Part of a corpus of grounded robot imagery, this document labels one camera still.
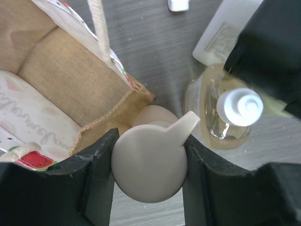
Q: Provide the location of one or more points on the white bottle dark cap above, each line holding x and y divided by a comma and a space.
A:
220, 36

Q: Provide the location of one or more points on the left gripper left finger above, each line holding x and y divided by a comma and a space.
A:
80, 188

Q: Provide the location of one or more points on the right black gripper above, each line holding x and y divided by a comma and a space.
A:
267, 54

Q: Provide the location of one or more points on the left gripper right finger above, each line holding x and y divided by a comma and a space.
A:
217, 192

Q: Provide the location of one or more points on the watermelon print canvas bag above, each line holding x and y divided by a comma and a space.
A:
61, 85

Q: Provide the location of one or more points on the clear bottle white cap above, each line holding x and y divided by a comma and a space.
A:
226, 106

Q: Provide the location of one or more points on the beige bottle round cap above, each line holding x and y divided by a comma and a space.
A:
149, 162

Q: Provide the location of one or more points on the metal clothes rack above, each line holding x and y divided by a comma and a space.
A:
178, 5

